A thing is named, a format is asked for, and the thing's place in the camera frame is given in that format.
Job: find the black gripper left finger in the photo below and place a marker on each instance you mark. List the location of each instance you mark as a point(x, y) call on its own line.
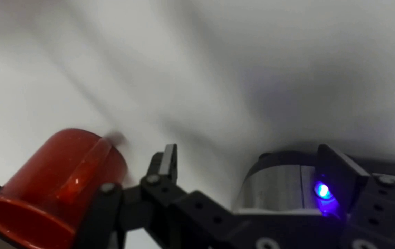
point(165, 194)

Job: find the small red plastic cup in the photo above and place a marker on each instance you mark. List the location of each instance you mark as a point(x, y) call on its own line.
point(46, 194)

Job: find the silver two-slot toaster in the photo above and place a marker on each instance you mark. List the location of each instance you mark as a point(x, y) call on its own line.
point(276, 188)

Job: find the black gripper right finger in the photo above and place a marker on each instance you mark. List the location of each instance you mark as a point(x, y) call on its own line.
point(364, 198)

